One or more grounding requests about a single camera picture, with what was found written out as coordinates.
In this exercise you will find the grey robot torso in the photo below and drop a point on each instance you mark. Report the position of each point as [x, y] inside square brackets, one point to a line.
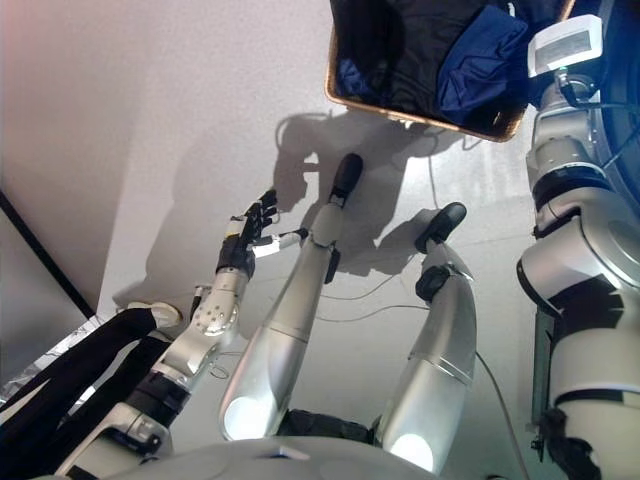
[310, 462]

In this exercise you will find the white rectangular wrist box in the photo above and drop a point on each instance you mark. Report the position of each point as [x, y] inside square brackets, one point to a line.
[565, 42]

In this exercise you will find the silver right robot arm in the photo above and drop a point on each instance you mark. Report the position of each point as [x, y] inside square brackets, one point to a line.
[575, 280]

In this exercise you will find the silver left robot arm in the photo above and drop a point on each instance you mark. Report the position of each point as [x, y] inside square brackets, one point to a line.
[205, 320]

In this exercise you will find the beige shoe of person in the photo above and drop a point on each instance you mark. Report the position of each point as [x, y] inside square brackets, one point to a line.
[162, 314]

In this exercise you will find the small blue garment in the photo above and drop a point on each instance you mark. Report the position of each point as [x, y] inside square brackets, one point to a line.
[352, 77]

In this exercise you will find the silver left robot leg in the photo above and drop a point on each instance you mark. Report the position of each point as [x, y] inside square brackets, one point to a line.
[295, 300]

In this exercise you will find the silver right robot leg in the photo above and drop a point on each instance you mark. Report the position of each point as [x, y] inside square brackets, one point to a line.
[440, 350]

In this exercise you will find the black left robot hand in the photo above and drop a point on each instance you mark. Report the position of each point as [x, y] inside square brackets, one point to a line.
[245, 240]

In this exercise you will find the black garment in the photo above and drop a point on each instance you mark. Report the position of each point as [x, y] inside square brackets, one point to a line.
[410, 50]

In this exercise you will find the tan woven laundry basket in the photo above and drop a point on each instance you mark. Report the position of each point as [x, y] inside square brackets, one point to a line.
[495, 131]

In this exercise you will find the large blue garment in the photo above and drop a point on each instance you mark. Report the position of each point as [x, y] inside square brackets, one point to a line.
[480, 65]

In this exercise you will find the silver robot leg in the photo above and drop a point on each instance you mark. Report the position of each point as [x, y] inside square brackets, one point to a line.
[440, 350]
[295, 300]

